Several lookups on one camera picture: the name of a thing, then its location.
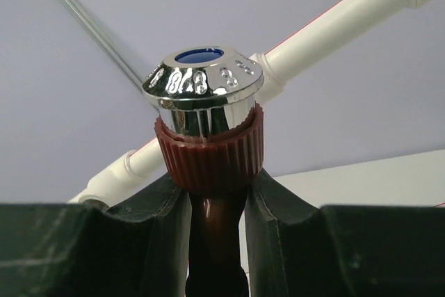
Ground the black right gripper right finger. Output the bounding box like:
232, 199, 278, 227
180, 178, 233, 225
245, 172, 444, 296

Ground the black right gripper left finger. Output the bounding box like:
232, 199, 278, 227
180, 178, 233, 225
1, 176, 191, 296

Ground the brown faucet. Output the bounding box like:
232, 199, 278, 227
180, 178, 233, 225
142, 46, 264, 296

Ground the white PVC pipe frame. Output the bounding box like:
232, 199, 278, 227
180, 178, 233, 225
72, 0, 431, 207

